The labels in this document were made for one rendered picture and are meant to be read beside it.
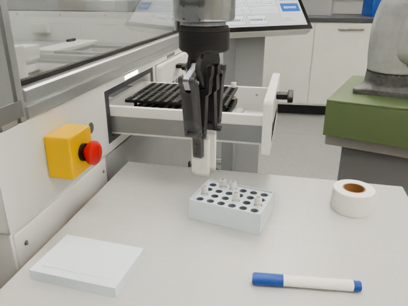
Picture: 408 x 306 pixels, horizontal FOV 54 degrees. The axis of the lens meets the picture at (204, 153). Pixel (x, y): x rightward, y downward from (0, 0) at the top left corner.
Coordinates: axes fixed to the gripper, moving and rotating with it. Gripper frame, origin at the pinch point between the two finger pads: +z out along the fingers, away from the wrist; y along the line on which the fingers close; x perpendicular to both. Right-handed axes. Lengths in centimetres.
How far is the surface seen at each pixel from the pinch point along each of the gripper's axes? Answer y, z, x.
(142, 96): -19.2, -2.6, -23.7
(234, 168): -120, 59, -36
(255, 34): -116, -8, -27
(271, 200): -3.1, 8.0, 11.0
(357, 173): -57, 24, 23
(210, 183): -4.2, 7.6, -0.6
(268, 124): -15.3, -1.2, 6.6
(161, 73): -40, -4, -31
